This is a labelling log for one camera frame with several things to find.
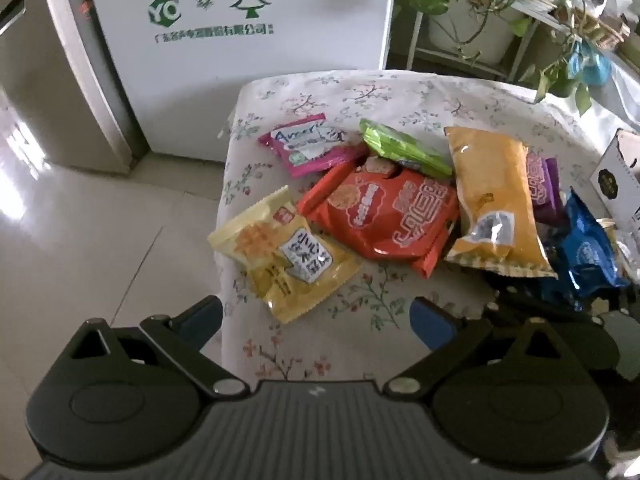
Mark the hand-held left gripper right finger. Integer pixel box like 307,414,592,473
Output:
382,296,571,401

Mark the dark blue snack packet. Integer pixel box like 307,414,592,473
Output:
542,187,631,311

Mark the white metal plant stand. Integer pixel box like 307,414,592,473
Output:
405,0,566,83

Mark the wicker basket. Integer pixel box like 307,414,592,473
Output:
582,7,632,51

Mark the white cardboard box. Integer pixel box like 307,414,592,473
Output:
587,129,640,231

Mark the green snack packet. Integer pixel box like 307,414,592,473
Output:
360,119,453,178

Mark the orange-yellow snack packet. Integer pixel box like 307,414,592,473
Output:
444,126,558,280

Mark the white refrigerator with tree print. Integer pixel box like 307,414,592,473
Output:
0,0,398,176

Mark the rectangular white planter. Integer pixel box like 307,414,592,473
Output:
427,0,526,63

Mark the pale yellow snack packet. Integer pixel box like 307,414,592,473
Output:
207,186,363,324

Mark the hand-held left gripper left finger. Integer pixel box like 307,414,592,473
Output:
70,295,251,401

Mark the blue plastic bag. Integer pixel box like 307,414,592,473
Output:
567,40,613,86

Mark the red snack packet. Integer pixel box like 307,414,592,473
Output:
297,157,461,278

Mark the purple snack packet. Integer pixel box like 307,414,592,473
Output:
525,152,568,226

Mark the pink snack packet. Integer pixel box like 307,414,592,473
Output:
257,113,371,178

